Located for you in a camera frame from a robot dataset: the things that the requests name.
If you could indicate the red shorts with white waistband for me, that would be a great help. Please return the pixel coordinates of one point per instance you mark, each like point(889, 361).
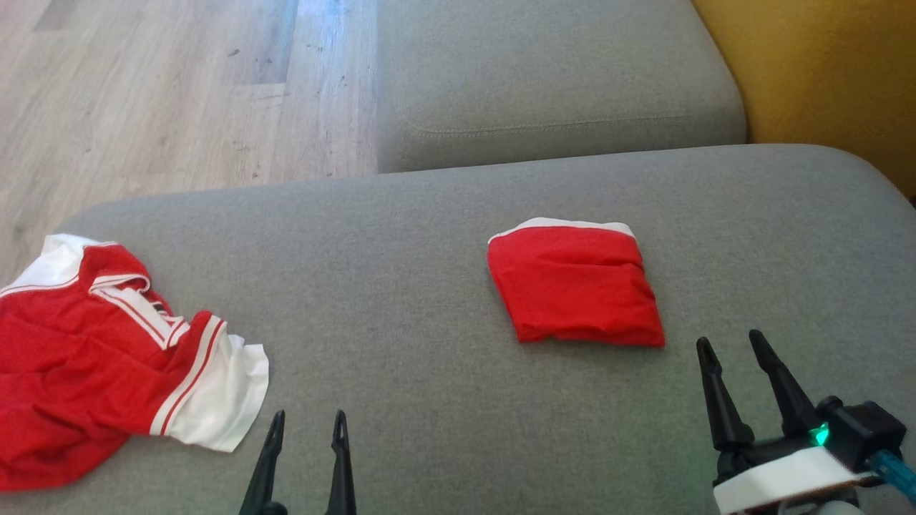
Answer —
point(572, 286)

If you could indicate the large grey sofa seat cushion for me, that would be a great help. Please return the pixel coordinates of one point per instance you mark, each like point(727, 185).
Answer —
point(429, 322)

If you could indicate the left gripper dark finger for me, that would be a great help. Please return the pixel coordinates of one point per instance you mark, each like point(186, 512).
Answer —
point(266, 479)
point(341, 479)

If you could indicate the red jersey with white trim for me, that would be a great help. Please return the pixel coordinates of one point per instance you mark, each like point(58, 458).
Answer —
point(71, 372)

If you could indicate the small grey sofa cushion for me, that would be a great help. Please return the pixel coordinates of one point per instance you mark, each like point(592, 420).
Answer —
point(558, 71)

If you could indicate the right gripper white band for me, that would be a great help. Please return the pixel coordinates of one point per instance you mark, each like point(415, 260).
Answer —
point(780, 479)

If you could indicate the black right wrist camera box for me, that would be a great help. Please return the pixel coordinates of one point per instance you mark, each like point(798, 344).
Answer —
point(869, 429)

